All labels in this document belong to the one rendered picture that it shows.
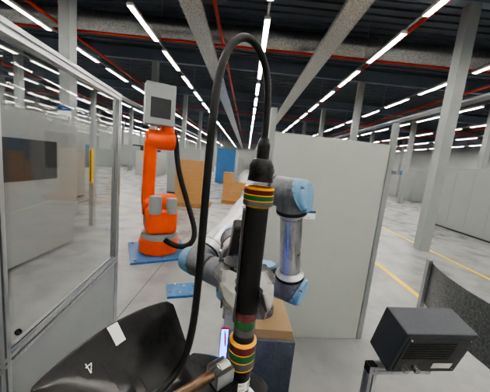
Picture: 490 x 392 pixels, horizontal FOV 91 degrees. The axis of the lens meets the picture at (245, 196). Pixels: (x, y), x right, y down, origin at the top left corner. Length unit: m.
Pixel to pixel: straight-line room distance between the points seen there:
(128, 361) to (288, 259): 0.66
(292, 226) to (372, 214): 1.79
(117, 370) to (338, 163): 2.20
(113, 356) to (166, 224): 3.78
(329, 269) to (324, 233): 0.37
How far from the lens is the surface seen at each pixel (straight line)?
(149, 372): 0.49
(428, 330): 1.07
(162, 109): 4.15
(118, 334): 0.49
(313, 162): 2.29
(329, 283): 2.67
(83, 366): 0.47
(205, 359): 0.78
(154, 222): 4.17
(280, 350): 1.18
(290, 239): 0.93
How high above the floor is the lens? 1.71
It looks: 8 degrees down
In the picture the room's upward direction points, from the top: 6 degrees clockwise
